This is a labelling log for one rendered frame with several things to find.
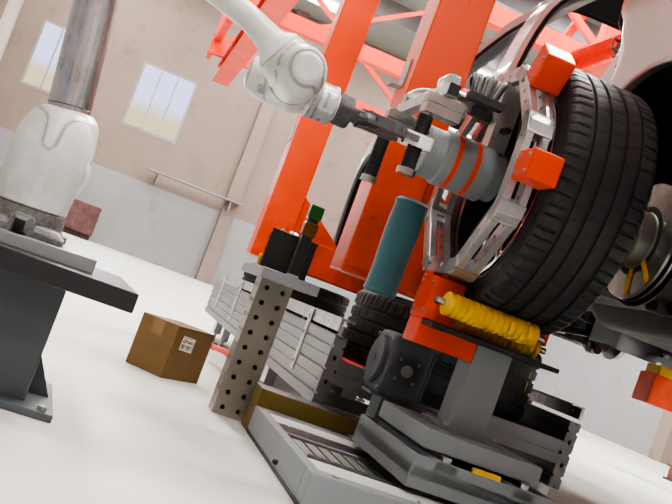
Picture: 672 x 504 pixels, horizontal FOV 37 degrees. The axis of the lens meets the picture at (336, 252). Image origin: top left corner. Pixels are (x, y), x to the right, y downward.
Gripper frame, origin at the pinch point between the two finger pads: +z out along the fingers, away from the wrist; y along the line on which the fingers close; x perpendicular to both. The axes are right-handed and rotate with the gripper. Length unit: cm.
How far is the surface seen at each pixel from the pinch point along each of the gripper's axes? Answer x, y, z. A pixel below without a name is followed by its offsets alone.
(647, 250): -1, -10, 69
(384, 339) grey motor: -46, -45, 22
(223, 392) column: -77, -73, -10
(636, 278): -9, -12, 70
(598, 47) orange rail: 237, -547, 258
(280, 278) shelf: -40, -53, -9
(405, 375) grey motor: -53, -39, 30
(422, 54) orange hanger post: 36, -60, 8
